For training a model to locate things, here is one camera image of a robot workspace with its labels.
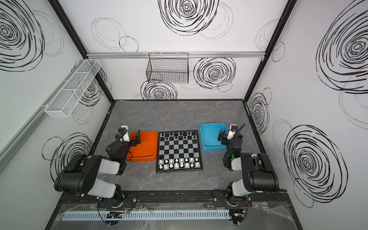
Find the black white chess board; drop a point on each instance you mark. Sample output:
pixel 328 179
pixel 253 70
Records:
pixel 178 151

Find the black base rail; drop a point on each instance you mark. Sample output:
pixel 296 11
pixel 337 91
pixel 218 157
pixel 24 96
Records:
pixel 216 198

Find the white wire shelf basket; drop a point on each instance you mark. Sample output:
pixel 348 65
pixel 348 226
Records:
pixel 81 87

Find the white slotted cable duct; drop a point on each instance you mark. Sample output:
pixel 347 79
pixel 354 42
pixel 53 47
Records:
pixel 145 215

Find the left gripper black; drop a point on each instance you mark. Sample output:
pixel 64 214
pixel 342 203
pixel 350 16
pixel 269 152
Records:
pixel 133 139

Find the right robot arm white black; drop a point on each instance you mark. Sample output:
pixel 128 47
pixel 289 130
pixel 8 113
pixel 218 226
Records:
pixel 258 174

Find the orange plastic tray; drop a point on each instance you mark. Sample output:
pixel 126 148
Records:
pixel 147 150

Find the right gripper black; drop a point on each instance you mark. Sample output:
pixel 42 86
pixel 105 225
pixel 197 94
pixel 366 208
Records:
pixel 225 136

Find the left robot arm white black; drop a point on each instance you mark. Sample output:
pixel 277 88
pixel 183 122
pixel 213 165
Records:
pixel 80 174

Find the black wire basket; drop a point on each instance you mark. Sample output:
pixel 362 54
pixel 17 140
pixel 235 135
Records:
pixel 168 67

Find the blue plastic tray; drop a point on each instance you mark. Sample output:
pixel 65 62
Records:
pixel 209 136

